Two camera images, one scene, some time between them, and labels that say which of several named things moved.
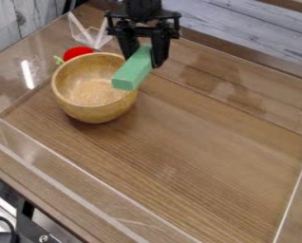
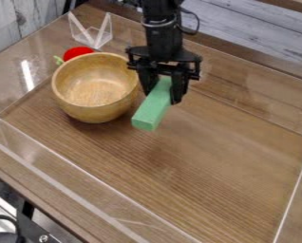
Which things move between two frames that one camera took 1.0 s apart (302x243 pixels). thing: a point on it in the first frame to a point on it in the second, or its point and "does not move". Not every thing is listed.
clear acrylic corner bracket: [89, 36] does not move
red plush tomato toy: [71, 53] does not move
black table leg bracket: [29, 232] does not move
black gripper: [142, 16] to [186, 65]
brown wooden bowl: [83, 89] does not move
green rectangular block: [136, 71] to [154, 105]
